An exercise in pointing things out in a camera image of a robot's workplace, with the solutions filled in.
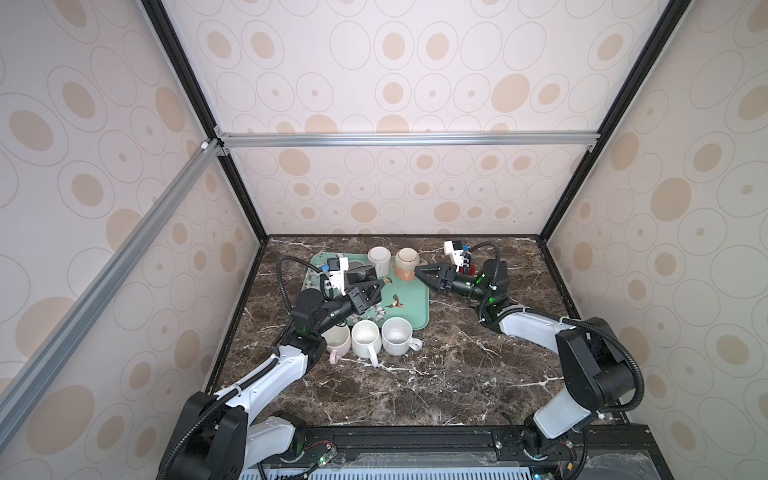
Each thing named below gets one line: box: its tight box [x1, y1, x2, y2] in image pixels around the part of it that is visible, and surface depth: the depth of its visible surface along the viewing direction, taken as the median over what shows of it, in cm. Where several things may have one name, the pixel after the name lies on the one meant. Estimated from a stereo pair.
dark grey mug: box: [344, 260, 378, 288], surface depth 79 cm
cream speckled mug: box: [381, 316, 423, 357], surface depth 89 cm
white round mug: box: [351, 319, 382, 367], surface depth 86 cm
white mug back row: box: [368, 246, 391, 279], surface depth 105 cm
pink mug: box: [321, 325, 351, 365], surface depth 83 cm
